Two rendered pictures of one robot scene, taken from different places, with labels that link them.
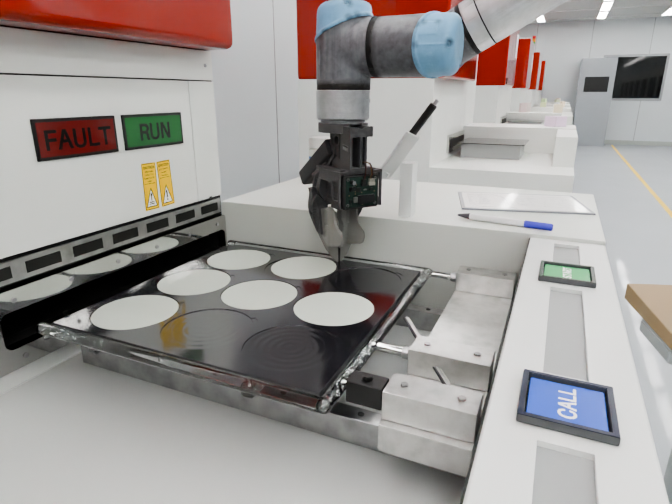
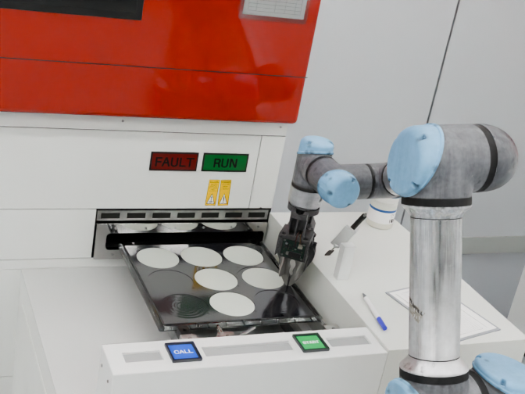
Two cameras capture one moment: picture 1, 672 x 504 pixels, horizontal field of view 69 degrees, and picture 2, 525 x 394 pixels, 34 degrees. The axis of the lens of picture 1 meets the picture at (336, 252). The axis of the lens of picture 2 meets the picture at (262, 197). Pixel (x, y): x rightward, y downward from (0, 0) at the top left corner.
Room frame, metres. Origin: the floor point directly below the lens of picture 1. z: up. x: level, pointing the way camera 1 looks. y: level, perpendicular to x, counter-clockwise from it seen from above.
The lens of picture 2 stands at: (-0.71, -1.07, 1.84)
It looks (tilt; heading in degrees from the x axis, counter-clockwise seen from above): 22 degrees down; 40
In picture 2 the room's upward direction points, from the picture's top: 11 degrees clockwise
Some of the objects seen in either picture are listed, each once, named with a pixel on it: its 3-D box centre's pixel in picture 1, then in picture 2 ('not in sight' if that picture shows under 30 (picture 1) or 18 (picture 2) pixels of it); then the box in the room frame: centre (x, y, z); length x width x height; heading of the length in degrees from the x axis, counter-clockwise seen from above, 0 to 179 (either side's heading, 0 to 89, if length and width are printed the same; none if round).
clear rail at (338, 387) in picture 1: (390, 321); (243, 323); (0.52, -0.06, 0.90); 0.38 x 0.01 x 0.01; 156
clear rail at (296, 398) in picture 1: (163, 361); (139, 284); (0.43, 0.17, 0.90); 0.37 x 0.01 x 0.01; 66
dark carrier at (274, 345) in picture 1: (259, 295); (216, 280); (0.60, 0.10, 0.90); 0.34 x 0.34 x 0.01; 66
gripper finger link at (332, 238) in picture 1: (334, 236); (283, 269); (0.71, 0.00, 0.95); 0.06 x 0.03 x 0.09; 29
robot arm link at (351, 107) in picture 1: (344, 107); (307, 196); (0.72, -0.01, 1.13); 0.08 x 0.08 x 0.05
